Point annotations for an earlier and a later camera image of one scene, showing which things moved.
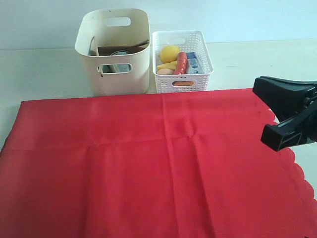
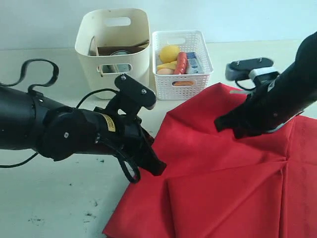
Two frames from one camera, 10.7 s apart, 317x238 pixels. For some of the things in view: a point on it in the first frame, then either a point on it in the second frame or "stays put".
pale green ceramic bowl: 115,68 stays put
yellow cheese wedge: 172,65 stays put
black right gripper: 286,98 -> 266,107
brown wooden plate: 109,50 stays put
